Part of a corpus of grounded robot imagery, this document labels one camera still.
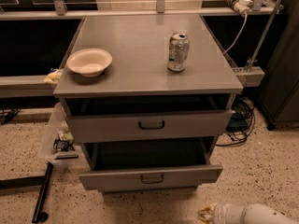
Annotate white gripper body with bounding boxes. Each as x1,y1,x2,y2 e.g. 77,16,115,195
197,203,244,224

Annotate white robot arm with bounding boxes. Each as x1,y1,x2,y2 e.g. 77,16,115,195
197,203,299,224

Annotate grey middle drawer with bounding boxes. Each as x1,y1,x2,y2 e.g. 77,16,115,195
79,136,222,193

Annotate grey drawer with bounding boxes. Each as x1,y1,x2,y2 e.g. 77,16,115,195
79,136,222,193
66,110,232,143

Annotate grey top drawer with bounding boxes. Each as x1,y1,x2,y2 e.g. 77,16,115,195
66,110,232,143

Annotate grey drawer cabinet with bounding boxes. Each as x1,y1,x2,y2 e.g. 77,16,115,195
53,13,244,194

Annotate dark grey cabinet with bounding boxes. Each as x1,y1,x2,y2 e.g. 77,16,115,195
254,0,299,131

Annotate clear plastic trash bag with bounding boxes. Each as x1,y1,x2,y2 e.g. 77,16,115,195
39,103,79,170

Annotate silver soda can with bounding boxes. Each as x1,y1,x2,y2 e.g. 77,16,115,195
167,33,190,72

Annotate black metal stand leg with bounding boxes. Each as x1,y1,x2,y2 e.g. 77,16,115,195
0,162,53,224

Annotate white bowl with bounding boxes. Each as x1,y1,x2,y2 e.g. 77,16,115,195
66,49,112,77

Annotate white power strip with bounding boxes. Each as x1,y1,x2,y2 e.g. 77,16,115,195
224,0,252,16

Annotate black cable bundle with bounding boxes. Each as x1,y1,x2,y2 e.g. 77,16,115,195
215,96,256,147

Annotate white power cable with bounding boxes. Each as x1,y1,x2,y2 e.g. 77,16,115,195
221,12,249,55

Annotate grey metal rail frame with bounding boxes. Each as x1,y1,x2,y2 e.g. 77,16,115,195
0,0,285,99

